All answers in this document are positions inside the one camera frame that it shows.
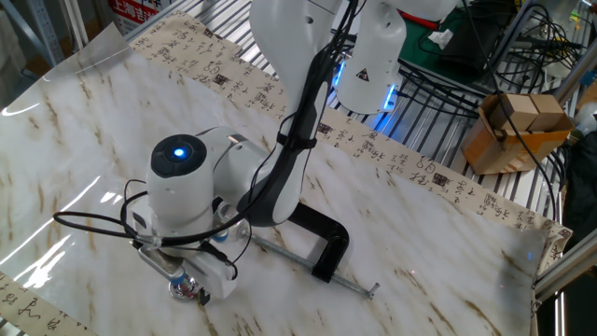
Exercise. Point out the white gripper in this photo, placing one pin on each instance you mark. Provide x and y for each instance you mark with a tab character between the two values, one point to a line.
214	277

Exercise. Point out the silver metal jar lid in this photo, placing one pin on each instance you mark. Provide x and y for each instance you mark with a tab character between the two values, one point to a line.
186	291

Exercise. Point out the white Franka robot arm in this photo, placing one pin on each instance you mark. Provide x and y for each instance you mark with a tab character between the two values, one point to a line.
289	46

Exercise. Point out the black C-clamp with steel screw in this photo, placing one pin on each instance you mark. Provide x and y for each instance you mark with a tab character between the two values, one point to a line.
333	242

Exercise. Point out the marble pattern plastic sheet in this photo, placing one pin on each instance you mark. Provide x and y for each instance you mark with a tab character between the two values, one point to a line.
420	289

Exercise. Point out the beige calligraphy print paper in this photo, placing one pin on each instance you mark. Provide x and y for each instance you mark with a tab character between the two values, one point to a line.
420	168

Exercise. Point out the red and white sign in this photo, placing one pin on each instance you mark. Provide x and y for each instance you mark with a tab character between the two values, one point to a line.
130	11

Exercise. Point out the grey steel shelf upright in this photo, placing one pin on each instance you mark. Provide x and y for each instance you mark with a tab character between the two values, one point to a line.
44	32

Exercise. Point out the open brown cardboard box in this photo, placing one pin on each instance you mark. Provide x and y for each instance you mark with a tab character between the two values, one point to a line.
485	149

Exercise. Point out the green mat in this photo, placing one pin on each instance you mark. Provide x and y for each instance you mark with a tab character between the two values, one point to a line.
415	56

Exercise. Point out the white crumpled paper scrap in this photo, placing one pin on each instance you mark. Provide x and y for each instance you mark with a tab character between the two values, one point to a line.
440	38

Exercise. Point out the black device on green mat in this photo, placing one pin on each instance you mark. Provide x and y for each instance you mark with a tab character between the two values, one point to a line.
466	51

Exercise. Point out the small brown cardboard box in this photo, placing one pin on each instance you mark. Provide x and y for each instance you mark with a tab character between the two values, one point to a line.
524	107
550	109

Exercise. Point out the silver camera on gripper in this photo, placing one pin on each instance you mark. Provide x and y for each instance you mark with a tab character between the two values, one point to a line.
161	261

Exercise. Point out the aluminium frame profile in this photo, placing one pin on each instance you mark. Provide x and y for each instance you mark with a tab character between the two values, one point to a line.
576	74
564	270

